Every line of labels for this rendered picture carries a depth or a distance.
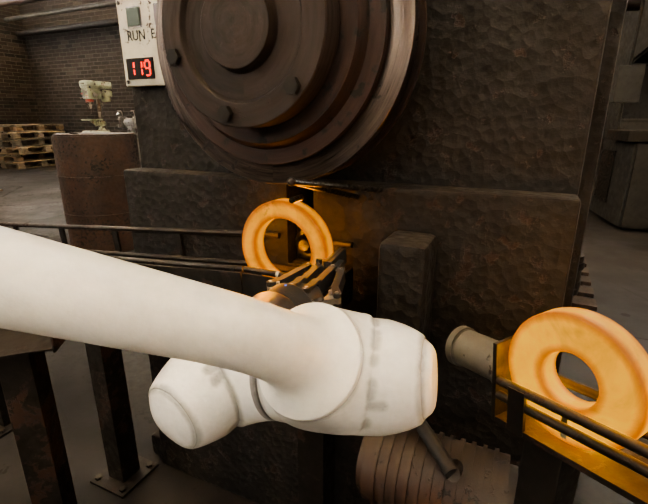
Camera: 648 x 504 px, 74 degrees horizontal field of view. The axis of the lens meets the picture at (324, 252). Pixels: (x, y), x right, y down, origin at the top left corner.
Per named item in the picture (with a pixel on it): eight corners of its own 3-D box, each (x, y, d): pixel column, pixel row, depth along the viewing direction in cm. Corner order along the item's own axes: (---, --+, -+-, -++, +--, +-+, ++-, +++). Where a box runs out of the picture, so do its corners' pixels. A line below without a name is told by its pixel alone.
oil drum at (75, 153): (116, 232, 390) (101, 130, 364) (166, 239, 366) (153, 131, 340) (53, 249, 339) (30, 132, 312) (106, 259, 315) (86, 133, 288)
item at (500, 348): (526, 401, 60) (530, 328, 58) (530, 403, 60) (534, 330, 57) (490, 419, 57) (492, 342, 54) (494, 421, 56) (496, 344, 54)
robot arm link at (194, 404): (235, 373, 59) (320, 379, 53) (150, 461, 46) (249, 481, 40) (211, 303, 56) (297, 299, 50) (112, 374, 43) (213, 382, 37)
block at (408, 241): (389, 344, 85) (395, 227, 78) (430, 353, 82) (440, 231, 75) (372, 372, 76) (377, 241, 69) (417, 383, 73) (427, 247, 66)
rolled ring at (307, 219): (326, 205, 74) (334, 202, 77) (238, 197, 82) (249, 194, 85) (325, 304, 80) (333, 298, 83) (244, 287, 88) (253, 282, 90)
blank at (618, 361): (527, 293, 55) (509, 298, 54) (671, 330, 42) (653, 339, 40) (521, 402, 58) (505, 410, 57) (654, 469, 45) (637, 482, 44)
